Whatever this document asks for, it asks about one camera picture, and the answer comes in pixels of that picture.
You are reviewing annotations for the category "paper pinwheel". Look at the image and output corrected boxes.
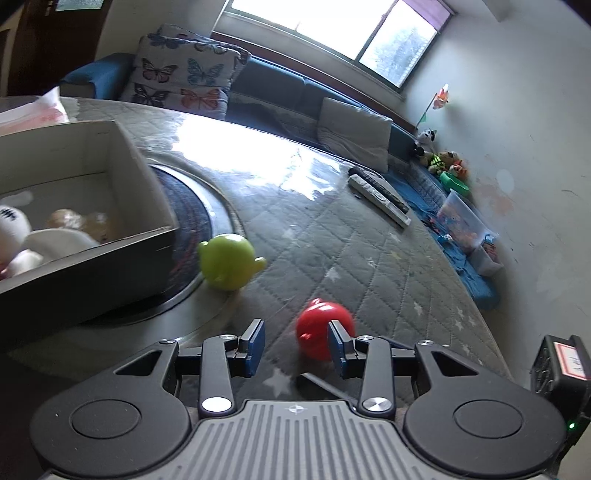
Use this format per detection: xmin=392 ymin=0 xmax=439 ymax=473
xmin=416 ymin=84 xmax=449 ymax=128

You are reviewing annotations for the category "grey cardboard box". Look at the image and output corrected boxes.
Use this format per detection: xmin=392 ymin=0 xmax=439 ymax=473
xmin=1 ymin=121 xmax=177 ymax=322

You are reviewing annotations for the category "stuffed animals pile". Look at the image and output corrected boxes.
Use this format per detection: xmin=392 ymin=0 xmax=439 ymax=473
xmin=416 ymin=129 xmax=468 ymax=182

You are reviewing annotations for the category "grey cushion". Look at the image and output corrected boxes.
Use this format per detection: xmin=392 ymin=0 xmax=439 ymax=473
xmin=317 ymin=97 xmax=392 ymax=173

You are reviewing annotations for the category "green toy basin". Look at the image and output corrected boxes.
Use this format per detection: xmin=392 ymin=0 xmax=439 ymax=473
xmin=439 ymin=171 xmax=470 ymax=197

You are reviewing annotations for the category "white plush rabbit toy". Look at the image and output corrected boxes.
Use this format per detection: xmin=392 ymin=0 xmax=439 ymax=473
xmin=1 ymin=190 xmax=100 ymax=280

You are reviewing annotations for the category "grey remote control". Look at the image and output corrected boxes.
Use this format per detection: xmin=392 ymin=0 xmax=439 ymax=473
xmin=348 ymin=174 xmax=412 ymax=229

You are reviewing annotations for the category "butterfly print pillow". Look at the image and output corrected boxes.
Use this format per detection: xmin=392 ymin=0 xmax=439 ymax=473
xmin=119 ymin=25 xmax=250 ymax=120

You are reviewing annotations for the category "window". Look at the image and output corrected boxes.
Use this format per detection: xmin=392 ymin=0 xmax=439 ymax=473
xmin=215 ymin=0 xmax=454 ymax=92

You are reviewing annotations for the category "grey quilted table mat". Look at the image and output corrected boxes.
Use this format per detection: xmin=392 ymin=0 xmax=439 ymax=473
xmin=10 ymin=99 xmax=508 ymax=401

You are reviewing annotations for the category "round black hotplate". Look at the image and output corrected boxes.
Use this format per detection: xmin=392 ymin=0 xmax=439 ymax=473
xmin=115 ymin=163 xmax=243 ymax=325

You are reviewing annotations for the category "red round toy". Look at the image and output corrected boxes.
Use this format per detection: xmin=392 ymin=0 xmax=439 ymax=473
xmin=295 ymin=298 xmax=356 ymax=362

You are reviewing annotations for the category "black remote control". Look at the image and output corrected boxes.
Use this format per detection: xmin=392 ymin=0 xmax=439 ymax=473
xmin=349 ymin=166 xmax=409 ymax=214

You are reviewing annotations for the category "green round toy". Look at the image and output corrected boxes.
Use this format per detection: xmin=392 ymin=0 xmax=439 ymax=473
xmin=197 ymin=234 xmax=267 ymax=291

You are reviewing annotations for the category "blue sofa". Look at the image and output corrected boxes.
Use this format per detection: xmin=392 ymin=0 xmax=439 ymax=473
xmin=59 ymin=51 xmax=502 ymax=311

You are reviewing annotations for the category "small clear container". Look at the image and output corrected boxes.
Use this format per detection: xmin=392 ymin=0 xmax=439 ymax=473
xmin=469 ymin=239 xmax=504 ymax=277

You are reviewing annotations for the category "clear plastic toy bin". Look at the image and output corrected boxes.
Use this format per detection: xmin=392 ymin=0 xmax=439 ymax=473
xmin=437 ymin=190 xmax=497 ymax=254

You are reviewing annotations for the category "pink plastic bag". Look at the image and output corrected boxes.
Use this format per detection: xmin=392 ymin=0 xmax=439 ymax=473
xmin=0 ymin=87 xmax=69 ymax=135

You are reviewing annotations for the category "tan peanut toy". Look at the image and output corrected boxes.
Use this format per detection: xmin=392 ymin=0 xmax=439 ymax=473
xmin=46 ymin=209 xmax=120 ymax=243

